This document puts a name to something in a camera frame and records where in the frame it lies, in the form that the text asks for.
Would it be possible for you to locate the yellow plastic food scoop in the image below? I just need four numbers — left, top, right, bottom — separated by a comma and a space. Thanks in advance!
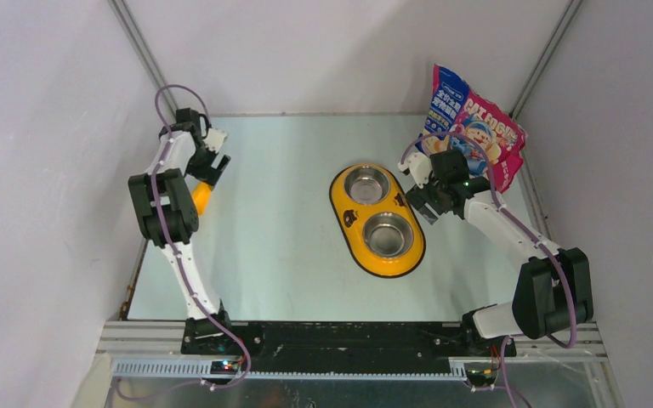
191, 181, 213, 217

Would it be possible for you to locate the yellow double pet bowl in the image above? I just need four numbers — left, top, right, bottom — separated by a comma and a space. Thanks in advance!
329, 163, 426, 279

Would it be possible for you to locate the colourful cat food bag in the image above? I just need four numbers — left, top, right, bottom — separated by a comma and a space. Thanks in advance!
416, 65, 527, 193

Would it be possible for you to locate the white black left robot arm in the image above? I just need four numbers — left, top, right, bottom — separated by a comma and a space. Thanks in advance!
128, 108, 235, 354

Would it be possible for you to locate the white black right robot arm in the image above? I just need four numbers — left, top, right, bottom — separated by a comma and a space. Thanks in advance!
398, 150, 593, 355

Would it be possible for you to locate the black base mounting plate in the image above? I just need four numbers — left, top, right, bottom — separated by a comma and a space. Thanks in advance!
180, 321, 517, 371

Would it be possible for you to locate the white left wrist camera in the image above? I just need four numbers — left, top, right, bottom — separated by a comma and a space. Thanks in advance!
203, 127, 228, 154

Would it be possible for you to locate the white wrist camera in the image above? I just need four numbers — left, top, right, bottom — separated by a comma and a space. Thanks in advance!
398, 151, 433, 188
203, 127, 228, 154

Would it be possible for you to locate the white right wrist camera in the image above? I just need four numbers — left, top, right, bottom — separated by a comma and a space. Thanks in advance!
398, 151, 433, 188

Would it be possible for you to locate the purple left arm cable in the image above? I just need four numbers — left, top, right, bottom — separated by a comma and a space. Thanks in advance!
113, 84, 253, 402

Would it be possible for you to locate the aluminium left corner post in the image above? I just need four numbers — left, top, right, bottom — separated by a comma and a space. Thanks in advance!
107, 0, 168, 89

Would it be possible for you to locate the aluminium corner post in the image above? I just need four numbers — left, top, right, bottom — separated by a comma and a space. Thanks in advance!
508, 0, 585, 119
107, 0, 168, 89

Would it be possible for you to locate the aluminium front frame rail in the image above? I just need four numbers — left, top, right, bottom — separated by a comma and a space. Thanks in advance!
96, 320, 610, 408

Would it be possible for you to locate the grey slotted cable duct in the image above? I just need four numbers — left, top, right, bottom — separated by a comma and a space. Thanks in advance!
112, 358, 467, 381

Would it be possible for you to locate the aluminium right corner post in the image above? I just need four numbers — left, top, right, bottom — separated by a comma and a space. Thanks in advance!
508, 0, 585, 119

